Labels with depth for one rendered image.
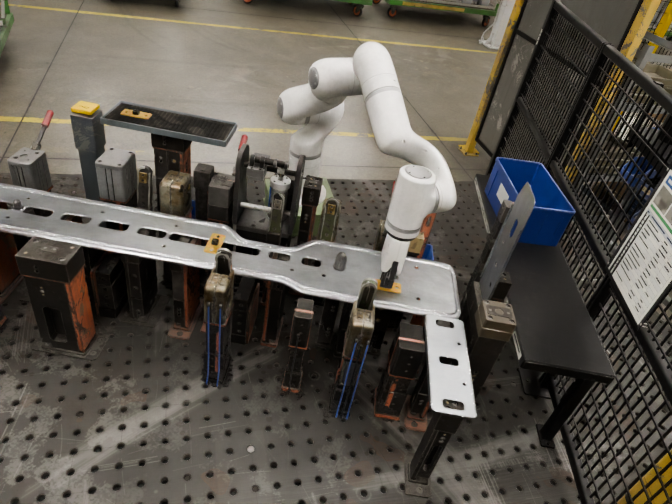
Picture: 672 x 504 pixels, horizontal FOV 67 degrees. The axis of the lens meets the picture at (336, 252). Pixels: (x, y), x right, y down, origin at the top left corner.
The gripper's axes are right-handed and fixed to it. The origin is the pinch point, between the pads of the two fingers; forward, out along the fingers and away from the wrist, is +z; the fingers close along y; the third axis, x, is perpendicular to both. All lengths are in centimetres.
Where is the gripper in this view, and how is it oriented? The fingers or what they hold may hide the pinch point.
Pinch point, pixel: (387, 278)
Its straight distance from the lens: 133.5
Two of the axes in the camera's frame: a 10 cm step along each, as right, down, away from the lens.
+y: -0.9, 6.0, -7.9
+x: 9.8, 1.8, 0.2
